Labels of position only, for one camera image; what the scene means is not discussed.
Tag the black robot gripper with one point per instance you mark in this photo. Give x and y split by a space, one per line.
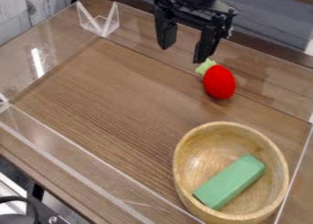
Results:
207 15

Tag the brown wooden bowl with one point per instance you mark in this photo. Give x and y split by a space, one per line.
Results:
210 147

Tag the green rectangular block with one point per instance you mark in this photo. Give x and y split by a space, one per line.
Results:
231 180

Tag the red toy strawberry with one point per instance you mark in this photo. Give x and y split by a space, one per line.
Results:
218 80

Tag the clear acrylic tray wall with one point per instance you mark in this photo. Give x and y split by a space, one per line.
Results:
111 174

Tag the clear acrylic corner bracket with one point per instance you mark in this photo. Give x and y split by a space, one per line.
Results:
100 25

